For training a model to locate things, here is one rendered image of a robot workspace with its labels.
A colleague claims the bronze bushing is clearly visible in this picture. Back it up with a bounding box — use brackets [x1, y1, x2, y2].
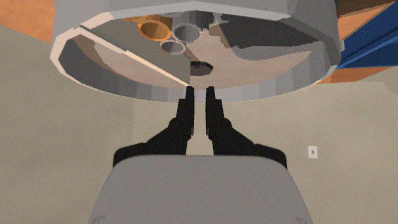
[137, 14, 171, 41]
[123, 15, 149, 22]

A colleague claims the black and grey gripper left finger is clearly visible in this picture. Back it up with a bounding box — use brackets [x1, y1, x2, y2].
[113, 86, 195, 167]

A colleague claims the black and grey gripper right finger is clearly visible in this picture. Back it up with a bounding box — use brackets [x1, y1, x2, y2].
[205, 86, 287, 169]

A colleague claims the blue crate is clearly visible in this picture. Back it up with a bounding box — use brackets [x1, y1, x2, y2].
[336, 0, 398, 69]

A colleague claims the grey metal cylinder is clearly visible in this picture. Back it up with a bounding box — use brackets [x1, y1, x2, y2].
[159, 34, 186, 54]
[158, 11, 185, 18]
[171, 10, 203, 43]

